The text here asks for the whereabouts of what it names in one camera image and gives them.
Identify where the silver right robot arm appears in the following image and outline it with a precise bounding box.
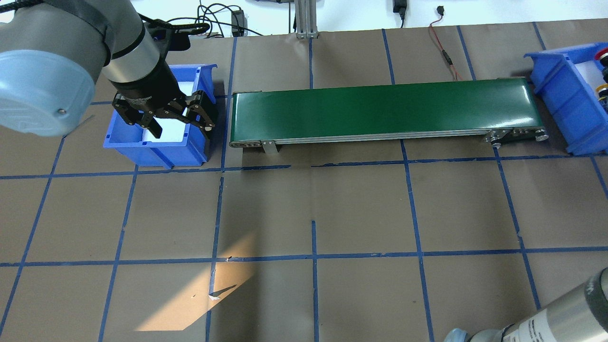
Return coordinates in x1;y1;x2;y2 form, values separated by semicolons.
445;268;608;342

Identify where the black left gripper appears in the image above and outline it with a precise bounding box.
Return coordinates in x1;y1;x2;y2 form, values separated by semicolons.
111;64;219;139

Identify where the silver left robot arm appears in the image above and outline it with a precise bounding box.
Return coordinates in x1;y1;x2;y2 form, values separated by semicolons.
0;0;219;138

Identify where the white foam pad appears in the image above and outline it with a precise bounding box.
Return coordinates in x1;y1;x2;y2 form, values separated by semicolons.
575;60;605;98
142;81;195;143

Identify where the white foam pad left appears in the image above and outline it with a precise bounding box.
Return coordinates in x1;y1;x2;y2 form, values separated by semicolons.
142;81;195;143

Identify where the aluminium frame post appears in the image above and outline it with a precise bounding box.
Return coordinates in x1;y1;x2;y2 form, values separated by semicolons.
294;0;319;39

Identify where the white foam pad right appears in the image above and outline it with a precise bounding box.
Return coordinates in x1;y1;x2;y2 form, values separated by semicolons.
575;60;605;98

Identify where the blue bin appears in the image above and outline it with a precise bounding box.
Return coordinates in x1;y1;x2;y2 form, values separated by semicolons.
525;42;608;155
104;64;219;169

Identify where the blue left bin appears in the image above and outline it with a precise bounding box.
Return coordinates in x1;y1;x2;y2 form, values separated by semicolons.
104;64;219;169

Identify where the green conveyor belt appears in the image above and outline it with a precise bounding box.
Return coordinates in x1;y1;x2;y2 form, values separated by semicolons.
229;78;549;150

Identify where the red push button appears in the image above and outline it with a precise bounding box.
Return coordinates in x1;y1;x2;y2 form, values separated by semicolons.
594;47;608;84

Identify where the blue right bin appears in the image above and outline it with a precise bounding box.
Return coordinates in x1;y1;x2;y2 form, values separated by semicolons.
525;42;608;155

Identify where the black power adapter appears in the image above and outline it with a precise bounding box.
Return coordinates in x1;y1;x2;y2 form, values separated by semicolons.
231;9;247;37

